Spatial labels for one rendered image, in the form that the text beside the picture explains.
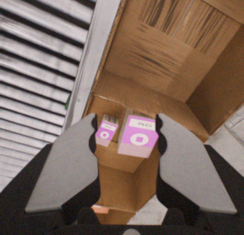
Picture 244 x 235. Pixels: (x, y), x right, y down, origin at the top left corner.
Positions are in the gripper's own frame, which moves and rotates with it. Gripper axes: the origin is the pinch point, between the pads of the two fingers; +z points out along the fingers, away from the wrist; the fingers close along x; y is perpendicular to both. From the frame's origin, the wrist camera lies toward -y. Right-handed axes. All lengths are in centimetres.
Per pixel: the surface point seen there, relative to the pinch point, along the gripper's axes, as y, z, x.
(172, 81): 6.1, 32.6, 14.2
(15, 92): 15, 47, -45
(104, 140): 25.6, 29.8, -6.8
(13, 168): 63, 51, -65
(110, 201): 46, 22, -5
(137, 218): 299, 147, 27
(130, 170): 47, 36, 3
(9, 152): 50, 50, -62
